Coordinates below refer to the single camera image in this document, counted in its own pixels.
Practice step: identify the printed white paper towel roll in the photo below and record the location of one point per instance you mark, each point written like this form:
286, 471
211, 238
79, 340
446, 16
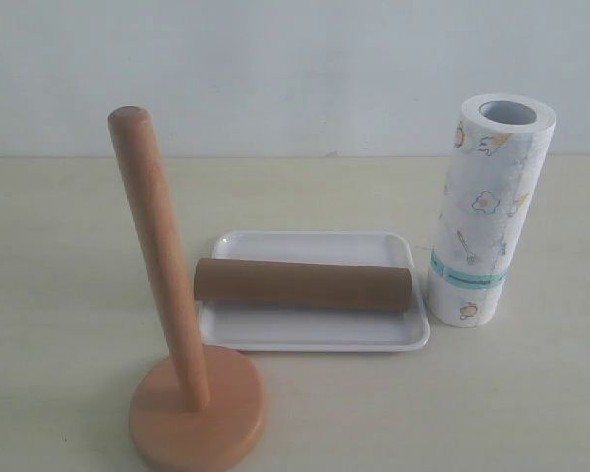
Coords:
501, 142

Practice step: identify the wooden paper towel holder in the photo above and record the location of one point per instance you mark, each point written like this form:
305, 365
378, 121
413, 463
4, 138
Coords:
202, 408

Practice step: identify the brown cardboard tube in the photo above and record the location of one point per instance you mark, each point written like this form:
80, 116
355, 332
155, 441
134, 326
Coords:
304, 285

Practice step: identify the white rectangular plastic tray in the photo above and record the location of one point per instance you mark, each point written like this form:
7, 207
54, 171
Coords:
269, 329

